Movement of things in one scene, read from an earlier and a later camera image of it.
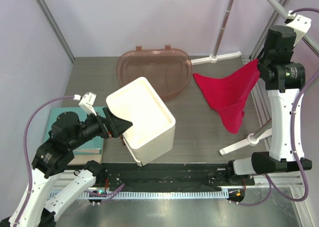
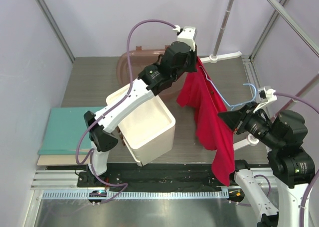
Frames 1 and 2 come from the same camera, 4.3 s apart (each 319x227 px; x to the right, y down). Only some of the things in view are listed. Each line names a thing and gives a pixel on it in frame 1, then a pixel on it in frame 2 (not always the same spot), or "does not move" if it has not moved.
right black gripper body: x=263 y=59 → x=249 y=118
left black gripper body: x=101 y=126 → x=189 y=63
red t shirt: x=227 y=95 → x=202 y=90
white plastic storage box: x=153 y=132 does not move
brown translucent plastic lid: x=168 y=70 does not move
